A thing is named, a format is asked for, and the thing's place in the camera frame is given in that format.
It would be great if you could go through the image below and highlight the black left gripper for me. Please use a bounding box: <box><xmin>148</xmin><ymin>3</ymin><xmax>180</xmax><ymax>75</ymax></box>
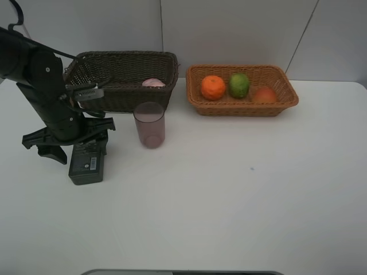
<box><xmin>22</xmin><ymin>117</ymin><xmax>116</xmax><ymax>165</ymax></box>

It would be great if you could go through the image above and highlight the dark green bottle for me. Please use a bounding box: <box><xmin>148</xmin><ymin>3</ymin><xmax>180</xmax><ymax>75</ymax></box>
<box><xmin>68</xmin><ymin>140</ymin><xmax>105</xmax><ymax>186</ymax></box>

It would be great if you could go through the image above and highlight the pink spray bottle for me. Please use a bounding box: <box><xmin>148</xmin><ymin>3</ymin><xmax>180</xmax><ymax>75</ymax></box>
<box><xmin>142</xmin><ymin>78</ymin><xmax>166</xmax><ymax>87</ymax></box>

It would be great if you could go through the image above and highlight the orange mandarin fruit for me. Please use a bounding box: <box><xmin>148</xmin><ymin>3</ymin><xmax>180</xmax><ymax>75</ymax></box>
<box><xmin>201</xmin><ymin>75</ymin><xmax>226</xmax><ymax>101</ymax></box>

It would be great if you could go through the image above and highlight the green lime fruit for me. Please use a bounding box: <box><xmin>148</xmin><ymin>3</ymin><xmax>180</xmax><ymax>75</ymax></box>
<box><xmin>228</xmin><ymin>73</ymin><xmax>249</xmax><ymax>99</ymax></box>

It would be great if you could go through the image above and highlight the red yellow peach fruit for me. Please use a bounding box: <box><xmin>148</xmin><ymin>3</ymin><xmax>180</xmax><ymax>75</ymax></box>
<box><xmin>252</xmin><ymin>87</ymin><xmax>278</xmax><ymax>103</ymax></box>

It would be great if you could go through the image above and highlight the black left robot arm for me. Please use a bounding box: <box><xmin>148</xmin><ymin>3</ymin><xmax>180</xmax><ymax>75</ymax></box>
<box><xmin>1</xmin><ymin>29</ymin><xmax>115</xmax><ymax>164</ymax></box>

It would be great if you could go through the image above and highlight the translucent pink plastic cup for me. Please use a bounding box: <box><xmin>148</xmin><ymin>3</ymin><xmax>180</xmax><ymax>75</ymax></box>
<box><xmin>133</xmin><ymin>102</ymin><xmax>165</xmax><ymax>149</ymax></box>

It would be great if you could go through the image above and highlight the dark brown wicker basket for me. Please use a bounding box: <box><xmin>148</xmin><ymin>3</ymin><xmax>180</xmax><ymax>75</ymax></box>
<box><xmin>64</xmin><ymin>51</ymin><xmax>178</xmax><ymax>113</ymax></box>

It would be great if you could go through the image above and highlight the orange wicker basket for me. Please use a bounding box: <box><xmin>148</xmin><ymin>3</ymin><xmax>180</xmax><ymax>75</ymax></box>
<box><xmin>186</xmin><ymin>64</ymin><xmax>299</xmax><ymax>117</ymax></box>

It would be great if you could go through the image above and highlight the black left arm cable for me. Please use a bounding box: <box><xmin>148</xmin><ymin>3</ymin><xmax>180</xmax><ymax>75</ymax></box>
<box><xmin>7</xmin><ymin>0</ymin><xmax>114</xmax><ymax>118</ymax></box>

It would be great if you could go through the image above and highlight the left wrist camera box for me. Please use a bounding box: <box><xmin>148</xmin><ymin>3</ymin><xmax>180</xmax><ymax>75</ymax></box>
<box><xmin>73</xmin><ymin>86</ymin><xmax>104</xmax><ymax>101</ymax></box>

